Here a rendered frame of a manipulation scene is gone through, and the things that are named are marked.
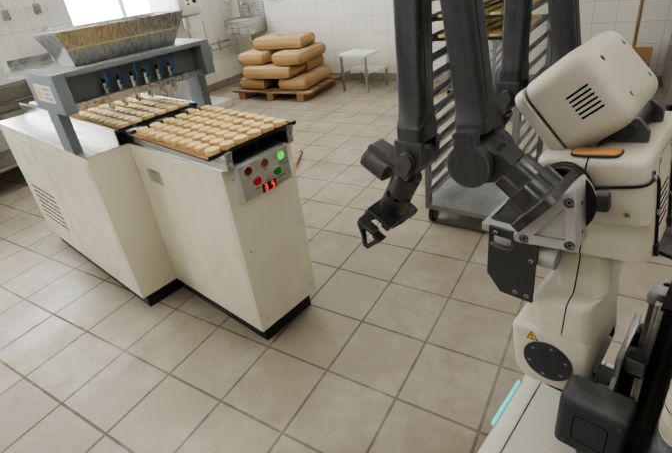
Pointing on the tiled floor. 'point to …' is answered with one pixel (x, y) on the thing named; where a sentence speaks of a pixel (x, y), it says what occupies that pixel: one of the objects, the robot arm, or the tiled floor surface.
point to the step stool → (362, 66)
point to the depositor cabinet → (95, 205)
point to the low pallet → (288, 90)
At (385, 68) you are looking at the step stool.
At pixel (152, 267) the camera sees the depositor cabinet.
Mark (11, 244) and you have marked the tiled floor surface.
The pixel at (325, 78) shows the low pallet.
